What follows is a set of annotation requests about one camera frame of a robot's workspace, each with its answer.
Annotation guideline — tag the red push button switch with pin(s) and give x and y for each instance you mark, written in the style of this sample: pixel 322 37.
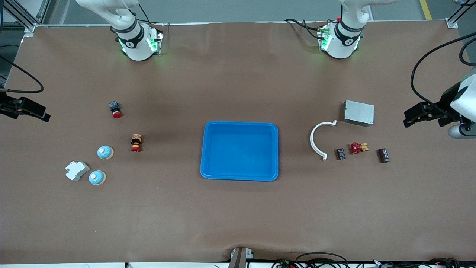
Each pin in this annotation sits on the red push button switch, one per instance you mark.
pixel 115 108

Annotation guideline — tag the blue plastic tray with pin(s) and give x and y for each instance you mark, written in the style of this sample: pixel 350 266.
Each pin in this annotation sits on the blue plastic tray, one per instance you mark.
pixel 240 152

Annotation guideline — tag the brown table cover mat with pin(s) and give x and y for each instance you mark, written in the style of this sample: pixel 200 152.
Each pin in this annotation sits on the brown table cover mat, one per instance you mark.
pixel 238 212

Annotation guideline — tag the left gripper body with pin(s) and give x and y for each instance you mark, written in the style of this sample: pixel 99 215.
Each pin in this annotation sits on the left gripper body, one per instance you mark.
pixel 445 102

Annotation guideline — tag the white curved plastic bracket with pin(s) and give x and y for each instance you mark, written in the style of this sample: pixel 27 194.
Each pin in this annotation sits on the white curved plastic bracket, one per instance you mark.
pixel 324 156

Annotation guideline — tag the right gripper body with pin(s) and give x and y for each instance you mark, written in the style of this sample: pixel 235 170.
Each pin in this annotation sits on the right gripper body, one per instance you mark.
pixel 8 105

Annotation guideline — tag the aluminium frame profile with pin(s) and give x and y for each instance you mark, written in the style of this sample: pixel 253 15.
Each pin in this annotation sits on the aluminium frame profile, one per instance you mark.
pixel 452 23
pixel 29 30

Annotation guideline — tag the black electrolytic capacitor block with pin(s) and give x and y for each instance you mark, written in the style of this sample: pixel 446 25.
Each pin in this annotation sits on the black electrolytic capacitor block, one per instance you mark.
pixel 340 154
pixel 383 155

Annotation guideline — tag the light blue call bell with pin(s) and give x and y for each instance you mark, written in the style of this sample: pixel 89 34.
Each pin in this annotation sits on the light blue call bell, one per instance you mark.
pixel 105 152
pixel 97 178

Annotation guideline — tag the white DIN rail block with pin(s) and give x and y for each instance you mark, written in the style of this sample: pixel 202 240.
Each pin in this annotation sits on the white DIN rail block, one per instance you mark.
pixel 77 171

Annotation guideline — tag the red yellow emergency stop switch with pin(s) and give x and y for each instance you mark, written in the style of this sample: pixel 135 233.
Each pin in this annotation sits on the red yellow emergency stop switch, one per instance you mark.
pixel 136 143

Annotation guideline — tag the grey metal power supply box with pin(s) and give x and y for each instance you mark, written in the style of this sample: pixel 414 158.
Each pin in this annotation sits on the grey metal power supply box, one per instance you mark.
pixel 359 112

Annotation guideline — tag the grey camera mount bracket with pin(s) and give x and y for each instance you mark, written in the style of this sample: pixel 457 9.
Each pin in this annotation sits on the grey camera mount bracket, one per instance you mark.
pixel 240 257

